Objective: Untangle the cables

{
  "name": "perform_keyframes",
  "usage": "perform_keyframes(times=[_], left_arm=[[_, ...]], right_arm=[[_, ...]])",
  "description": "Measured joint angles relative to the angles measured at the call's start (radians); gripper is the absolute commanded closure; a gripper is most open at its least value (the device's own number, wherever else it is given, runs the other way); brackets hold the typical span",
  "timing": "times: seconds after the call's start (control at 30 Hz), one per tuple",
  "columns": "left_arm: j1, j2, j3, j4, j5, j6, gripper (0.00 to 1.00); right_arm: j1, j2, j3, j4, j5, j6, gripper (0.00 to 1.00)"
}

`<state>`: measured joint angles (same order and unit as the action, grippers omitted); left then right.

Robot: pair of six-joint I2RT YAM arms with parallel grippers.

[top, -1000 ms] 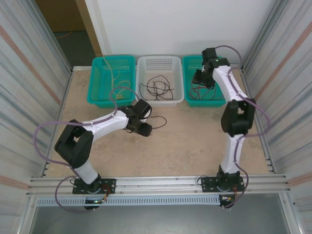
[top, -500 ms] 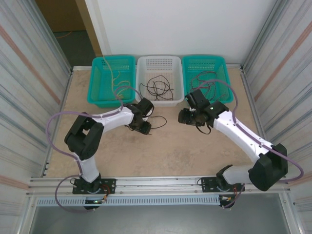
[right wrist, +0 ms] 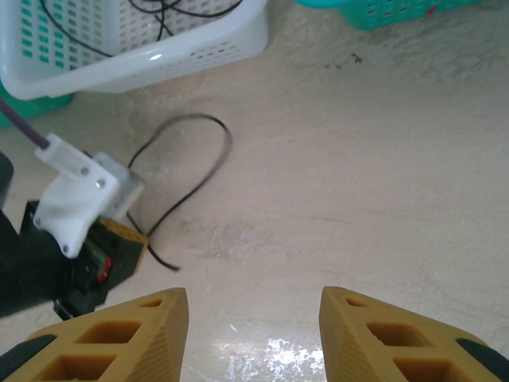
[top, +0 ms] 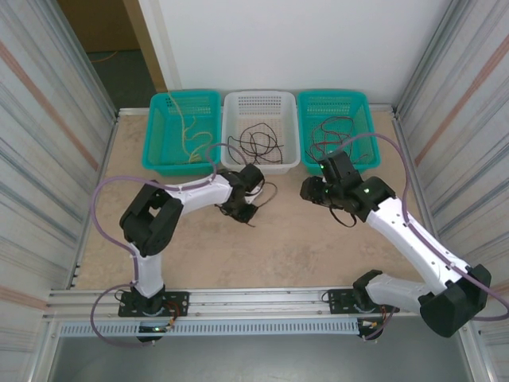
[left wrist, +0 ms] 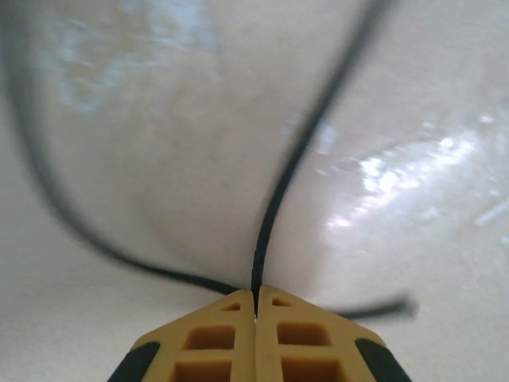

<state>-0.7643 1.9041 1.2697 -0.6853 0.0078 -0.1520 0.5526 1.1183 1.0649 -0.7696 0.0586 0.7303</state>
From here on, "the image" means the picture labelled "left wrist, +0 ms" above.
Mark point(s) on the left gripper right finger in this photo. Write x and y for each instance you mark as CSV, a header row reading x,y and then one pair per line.
x,y
266,350

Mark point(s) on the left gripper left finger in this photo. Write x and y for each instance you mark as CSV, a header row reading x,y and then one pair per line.
x,y
242,350

